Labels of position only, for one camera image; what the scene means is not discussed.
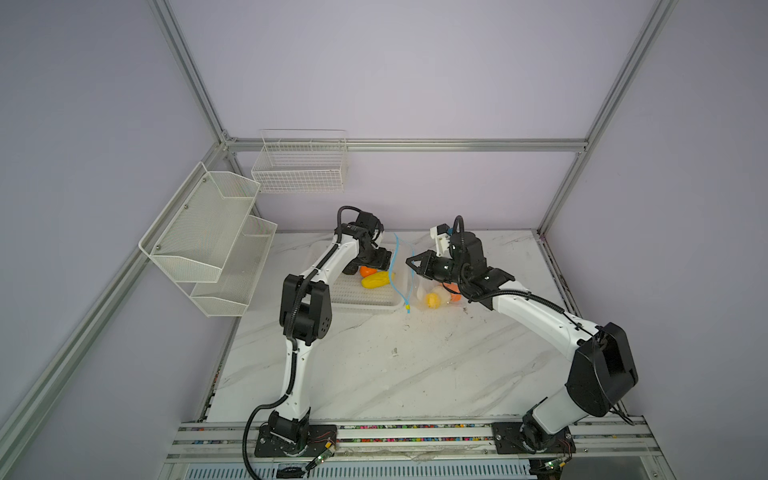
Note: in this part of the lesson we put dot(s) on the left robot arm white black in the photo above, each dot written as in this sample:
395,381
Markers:
306,311

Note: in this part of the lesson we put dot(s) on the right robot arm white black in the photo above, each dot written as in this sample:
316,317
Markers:
602,368

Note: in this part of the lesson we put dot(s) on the white mesh shelf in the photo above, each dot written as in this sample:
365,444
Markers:
231,295
193,237

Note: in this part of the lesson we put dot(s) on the white plastic perforated basket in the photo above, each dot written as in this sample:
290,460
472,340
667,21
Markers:
348,295

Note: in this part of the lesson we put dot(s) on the clear zip top bag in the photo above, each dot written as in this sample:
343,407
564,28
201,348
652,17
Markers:
410,245

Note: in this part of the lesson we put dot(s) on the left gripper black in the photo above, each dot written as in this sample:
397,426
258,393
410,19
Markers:
377,259

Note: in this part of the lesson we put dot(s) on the cream white garlic bulb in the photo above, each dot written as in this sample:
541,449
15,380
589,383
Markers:
445,297

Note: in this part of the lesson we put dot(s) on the small orange tangerine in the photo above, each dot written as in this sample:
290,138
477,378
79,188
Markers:
367,271

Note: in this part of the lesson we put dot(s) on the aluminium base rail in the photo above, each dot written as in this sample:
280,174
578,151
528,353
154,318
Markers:
605,448

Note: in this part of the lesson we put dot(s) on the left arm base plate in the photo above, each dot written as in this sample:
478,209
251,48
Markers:
270,445

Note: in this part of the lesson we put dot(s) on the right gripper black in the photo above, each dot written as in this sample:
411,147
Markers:
434,264

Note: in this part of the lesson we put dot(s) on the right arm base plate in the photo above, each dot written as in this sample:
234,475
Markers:
510,438

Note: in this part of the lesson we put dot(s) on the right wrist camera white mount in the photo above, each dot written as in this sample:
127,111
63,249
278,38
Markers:
441,235

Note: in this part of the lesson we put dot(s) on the lower white mesh shelf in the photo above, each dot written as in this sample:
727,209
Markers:
231,295

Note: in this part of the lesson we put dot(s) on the white wire wall basket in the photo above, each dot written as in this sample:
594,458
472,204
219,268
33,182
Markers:
301,161

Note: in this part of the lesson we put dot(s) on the upper white mesh shelf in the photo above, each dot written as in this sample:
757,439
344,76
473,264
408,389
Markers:
193,237

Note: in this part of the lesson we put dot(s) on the yellow lemon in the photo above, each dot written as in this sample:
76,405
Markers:
433,301

